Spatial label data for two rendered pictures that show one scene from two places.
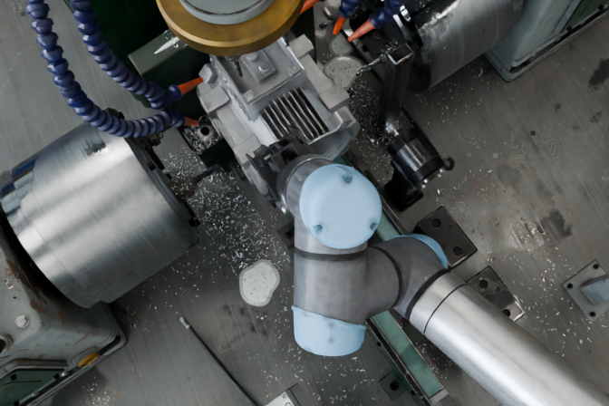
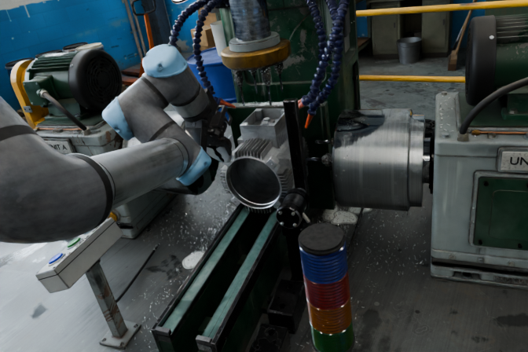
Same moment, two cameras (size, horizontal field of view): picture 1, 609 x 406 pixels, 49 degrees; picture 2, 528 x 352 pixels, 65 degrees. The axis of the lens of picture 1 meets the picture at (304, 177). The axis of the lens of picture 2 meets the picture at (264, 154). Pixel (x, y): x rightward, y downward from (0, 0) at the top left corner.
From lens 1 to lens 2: 92 cm
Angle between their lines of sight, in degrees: 54
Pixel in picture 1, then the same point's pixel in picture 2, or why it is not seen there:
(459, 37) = (360, 155)
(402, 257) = (177, 130)
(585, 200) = not seen: outside the picture
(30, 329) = (96, 134)
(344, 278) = (136, 87)
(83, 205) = not seen: hidden behind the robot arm
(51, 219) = not seen: hidden behind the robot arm
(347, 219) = (155, 56)
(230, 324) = (165, 263)
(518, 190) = (368, 331)
